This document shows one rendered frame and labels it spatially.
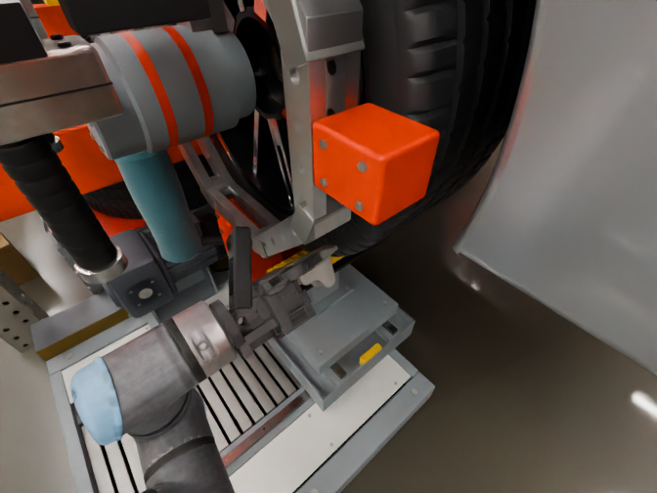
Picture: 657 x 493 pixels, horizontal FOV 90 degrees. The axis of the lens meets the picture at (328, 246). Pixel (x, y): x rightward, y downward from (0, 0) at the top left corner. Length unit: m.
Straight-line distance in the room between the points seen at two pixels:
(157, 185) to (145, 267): 0.33
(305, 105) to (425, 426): 0.94
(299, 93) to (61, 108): 0.18
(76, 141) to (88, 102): 0.68
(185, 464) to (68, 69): 0.42
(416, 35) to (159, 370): 0.42
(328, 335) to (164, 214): 0.50
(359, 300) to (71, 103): 0.82
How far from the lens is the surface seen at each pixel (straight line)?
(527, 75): 0.31
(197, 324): 0.44
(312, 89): 0.31
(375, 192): 0.28
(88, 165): 1.02
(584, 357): 1.41
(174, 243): 0.75
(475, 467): 1.10
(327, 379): 0.95
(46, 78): 0.32
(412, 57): 0.34
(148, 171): 0.66
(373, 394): 1.01
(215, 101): 0.49
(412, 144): 0.29
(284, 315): 0.46
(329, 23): 0.31
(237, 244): 0.47
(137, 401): 0.44
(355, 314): 0.95
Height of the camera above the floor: 1.01
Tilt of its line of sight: 44 degrees down
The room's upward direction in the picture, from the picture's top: straight up
